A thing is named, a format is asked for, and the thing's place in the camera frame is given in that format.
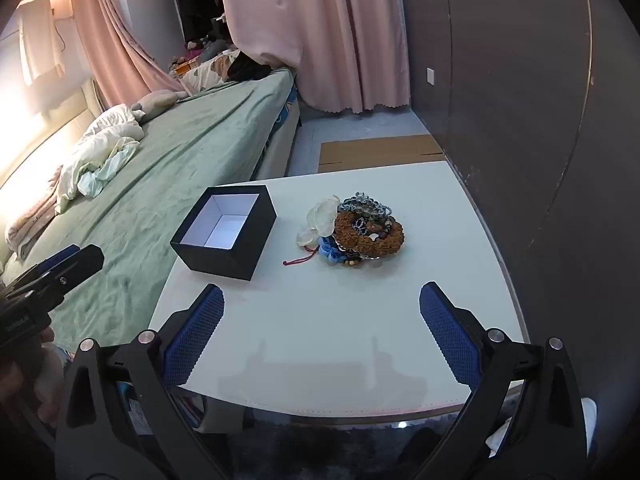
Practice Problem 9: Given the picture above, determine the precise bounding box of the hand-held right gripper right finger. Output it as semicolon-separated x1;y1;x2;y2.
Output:
419;282;588;480

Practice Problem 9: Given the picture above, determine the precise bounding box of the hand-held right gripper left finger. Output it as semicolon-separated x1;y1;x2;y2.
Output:
55;284;224;480

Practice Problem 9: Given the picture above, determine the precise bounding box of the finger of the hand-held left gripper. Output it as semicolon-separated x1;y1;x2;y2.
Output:
36;244;83;276
12;244;105;307

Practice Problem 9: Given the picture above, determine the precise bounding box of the black box with white lining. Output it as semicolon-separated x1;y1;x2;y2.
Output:
170;185;277;282

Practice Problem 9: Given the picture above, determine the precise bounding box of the blue flower hair tie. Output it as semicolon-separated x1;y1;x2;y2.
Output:
320;237;352;264

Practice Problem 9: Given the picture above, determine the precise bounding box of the brown bead bracelet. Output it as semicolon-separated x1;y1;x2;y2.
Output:
334;211;405;257

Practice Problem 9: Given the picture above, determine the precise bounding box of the silver robot pendant necklace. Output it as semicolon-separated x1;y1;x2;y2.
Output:
337;191;393;218

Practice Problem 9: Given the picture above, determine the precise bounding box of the person's left hand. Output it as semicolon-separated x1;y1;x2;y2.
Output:
0;327;68;428

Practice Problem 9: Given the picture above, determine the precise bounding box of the pink blanket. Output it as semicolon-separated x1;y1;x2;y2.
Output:
5;165;63;261

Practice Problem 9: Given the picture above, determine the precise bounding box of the mint green cloth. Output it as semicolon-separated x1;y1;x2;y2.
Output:
77;140;141;198

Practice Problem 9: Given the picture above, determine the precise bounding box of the cream blanket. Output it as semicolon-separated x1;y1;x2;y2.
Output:
55;105;146;213

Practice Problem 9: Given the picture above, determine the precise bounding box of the beige padded headboard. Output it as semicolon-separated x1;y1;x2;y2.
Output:
0;77;108;201

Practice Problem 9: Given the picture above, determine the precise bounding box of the bed with green sheet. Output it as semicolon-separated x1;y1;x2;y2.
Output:
0;67;301;351

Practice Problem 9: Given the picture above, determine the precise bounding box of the white translucent bangle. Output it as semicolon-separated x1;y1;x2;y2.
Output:
306;199;341;237

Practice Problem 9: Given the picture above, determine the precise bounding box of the grey plush pillow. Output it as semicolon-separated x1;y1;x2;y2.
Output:
131;89;187;123

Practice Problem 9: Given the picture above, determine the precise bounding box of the flat cardboard sheet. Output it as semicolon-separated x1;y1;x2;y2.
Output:
318;135;445;173

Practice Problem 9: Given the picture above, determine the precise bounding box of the white hanging cloth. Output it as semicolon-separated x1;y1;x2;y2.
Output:
17;0;66;83

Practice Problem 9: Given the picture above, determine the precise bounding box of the floral pillow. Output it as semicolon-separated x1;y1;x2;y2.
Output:
177;50;241;92

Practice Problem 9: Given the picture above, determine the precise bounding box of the gathered pink curtain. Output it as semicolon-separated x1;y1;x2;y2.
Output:
67;0;193;111

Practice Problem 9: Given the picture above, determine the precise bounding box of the pile of soft toys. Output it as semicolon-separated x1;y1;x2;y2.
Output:
170;37;233;68

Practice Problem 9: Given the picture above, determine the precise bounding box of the black cloth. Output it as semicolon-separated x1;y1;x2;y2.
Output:
225;50;273;82

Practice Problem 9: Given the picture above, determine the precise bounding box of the wide pink curtain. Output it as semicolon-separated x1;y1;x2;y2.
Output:
215;0;411;113

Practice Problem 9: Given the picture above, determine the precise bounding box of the red string bracelet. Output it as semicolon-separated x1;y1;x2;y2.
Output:
282;247;321;267

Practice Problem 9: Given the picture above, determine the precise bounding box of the dark bead bracelet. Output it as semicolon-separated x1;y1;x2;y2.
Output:
352;215;396;242

